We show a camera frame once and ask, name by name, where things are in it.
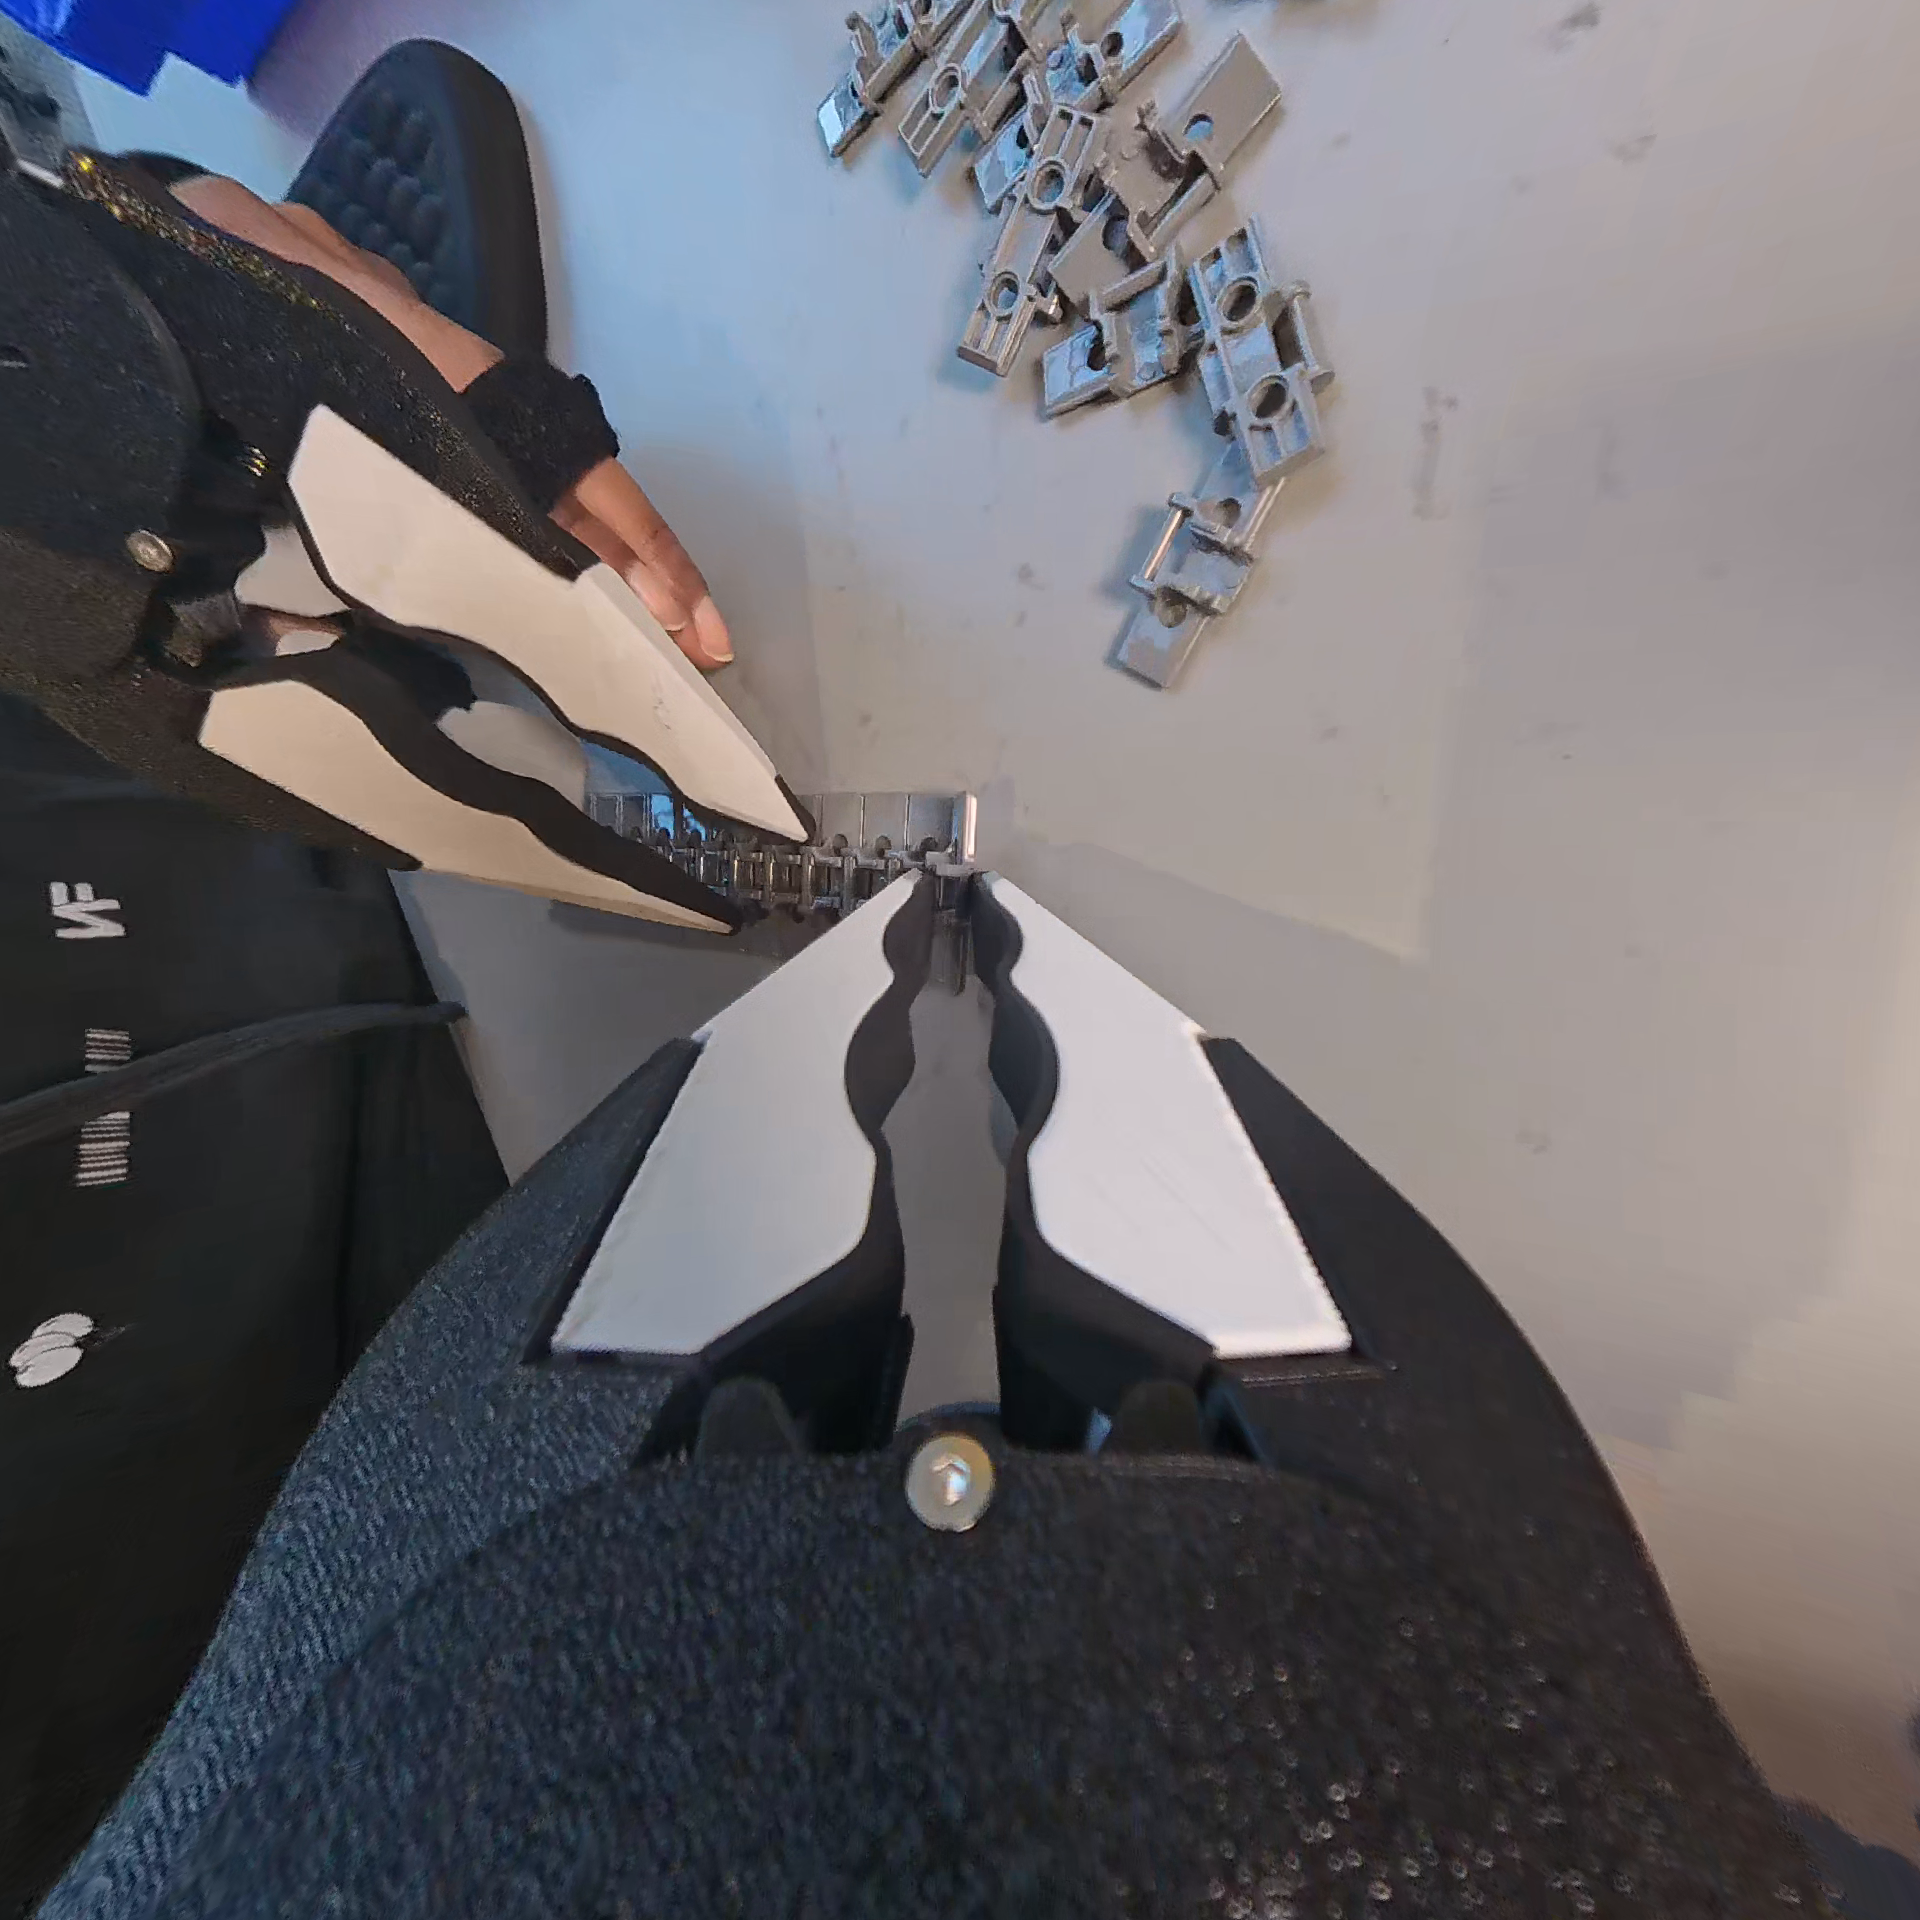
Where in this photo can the blue plastic bin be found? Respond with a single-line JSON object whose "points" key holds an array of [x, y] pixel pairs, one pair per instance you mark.
{"points": [[179, 38]]}

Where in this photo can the person's black hooded sweater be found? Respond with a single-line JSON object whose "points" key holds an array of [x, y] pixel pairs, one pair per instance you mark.
{"points": [[179, 1277]]}

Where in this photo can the pile of grey track links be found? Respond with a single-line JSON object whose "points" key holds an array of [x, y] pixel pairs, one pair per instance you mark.
{"points": [[1140, 196]]}

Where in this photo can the person's left hand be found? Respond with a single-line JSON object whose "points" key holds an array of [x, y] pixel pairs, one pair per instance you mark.
{"points": [[644, 557]]}

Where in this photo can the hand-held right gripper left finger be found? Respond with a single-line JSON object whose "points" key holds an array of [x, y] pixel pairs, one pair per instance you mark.
{"points": [[720, 1186]]}

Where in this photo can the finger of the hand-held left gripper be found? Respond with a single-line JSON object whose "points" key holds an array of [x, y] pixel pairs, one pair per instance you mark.
{"points": [[524, 601], [329, 766]]}

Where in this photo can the grey plastic track link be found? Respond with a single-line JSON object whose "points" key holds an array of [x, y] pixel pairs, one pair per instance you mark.
{"points": [[948, 938]]}

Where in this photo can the grey desk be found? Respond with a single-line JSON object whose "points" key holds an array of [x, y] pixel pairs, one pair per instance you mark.
{"points": [[1500, 1051]]}

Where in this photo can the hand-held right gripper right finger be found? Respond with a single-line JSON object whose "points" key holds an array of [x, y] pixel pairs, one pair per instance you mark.
{"points": [[1170, 1186]]}

